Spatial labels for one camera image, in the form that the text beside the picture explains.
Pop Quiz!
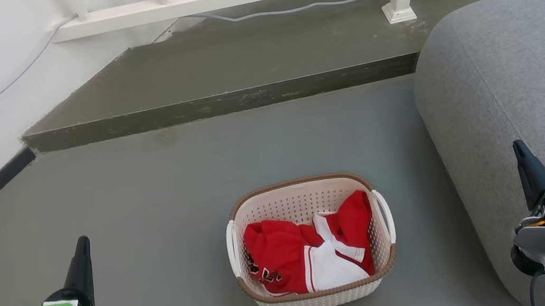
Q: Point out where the cream plastic laundry basket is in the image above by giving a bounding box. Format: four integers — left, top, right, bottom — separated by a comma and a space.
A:
219, 165, 406, 306

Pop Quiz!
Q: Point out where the grey fabric sofa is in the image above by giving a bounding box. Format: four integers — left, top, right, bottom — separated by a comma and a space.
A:
401, 0, 545, 306

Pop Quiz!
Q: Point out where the red and white jersey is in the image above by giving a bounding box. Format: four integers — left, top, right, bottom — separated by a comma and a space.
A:
239, 188, 382, 301

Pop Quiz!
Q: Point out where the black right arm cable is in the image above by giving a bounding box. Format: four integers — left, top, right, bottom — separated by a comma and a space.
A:
526, 271, 545, 306

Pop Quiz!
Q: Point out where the thin grey power cable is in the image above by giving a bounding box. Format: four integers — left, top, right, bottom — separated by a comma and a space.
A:
0, 0, 524, 152

